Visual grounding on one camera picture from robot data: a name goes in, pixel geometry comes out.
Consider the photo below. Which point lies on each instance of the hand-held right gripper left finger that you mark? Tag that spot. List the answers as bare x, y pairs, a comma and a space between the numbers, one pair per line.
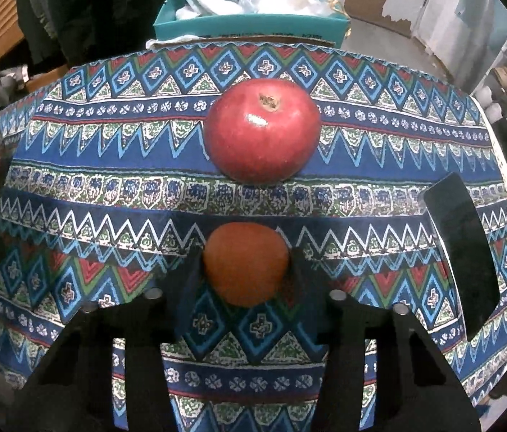
186, 290

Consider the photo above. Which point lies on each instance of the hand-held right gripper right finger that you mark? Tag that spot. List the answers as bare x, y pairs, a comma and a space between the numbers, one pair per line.
303, 279

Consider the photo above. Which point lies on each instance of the orange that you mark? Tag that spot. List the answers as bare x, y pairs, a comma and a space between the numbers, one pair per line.
246, 263

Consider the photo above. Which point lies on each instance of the red apple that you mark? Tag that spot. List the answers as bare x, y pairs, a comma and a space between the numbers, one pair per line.
262, 135

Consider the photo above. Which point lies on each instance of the blue patterned tablecloth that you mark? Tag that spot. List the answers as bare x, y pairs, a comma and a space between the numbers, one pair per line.
370, 216

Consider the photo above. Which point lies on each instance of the black smartphone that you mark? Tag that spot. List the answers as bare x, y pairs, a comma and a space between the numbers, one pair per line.
464, 252

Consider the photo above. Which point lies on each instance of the dark hanging clothing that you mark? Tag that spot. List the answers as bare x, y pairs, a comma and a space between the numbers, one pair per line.
91, 9

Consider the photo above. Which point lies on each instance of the teal cardboard box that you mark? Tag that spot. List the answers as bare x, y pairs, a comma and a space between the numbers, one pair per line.
253, 27

